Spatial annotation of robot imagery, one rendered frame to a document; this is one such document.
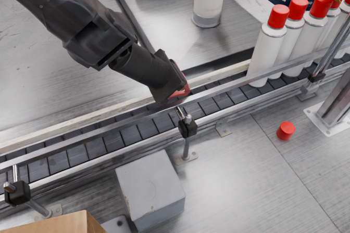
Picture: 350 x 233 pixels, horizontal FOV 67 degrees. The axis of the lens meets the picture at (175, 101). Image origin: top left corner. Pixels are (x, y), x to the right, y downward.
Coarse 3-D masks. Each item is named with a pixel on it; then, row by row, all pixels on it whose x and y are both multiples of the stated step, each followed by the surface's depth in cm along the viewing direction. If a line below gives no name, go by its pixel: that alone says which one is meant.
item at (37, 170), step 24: (240, 72) 68; (312, 72) 68; (216, 96) 64; (240, 96) 64; (120, 120) 59; (168, 120) 59; (48, 144) 56; (96, 144) 56; (120, 144) 56; (24, 168) 52; (48, 168) 53; (0, 192) 49
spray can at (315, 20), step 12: (324, 0) 52; (312, 12) 54; (324, 12) 53; (312, 24) 55; (324, 24) 55; (300, 36) 58; (312, 36) 57; (300, 48) 60; (312, 48) 60; (288, 60) 64; (288, 72) 66; (300, 72) 67
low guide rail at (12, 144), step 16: (240, 64) 65; (192, 80) 62; (208, 80) 64; (144, 96) 59; (96, 112) 56; (112, 112) 58; (48, 128) 54; (64, 128) 55; (0, 144) 52; (16, 144) 52
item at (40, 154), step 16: (288, 64) 59; (240, 80) 56; (256, 80) 57; (192, 96) 53; (208, 96) 54; (144, 112) 51; (160, 112) 51; (112, 128) 48; (64, 144) 46; (80, 144) 48; (16, 160) 45; (32, 160) 45
